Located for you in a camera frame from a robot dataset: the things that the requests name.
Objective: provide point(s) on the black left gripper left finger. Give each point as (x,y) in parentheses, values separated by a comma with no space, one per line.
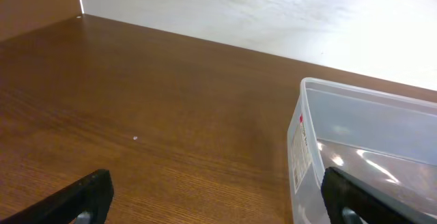
(85,201)

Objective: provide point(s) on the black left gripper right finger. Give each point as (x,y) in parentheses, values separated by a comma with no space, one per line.
(350,200)

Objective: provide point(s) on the clear plastic container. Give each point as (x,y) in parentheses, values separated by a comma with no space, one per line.
(385,140)

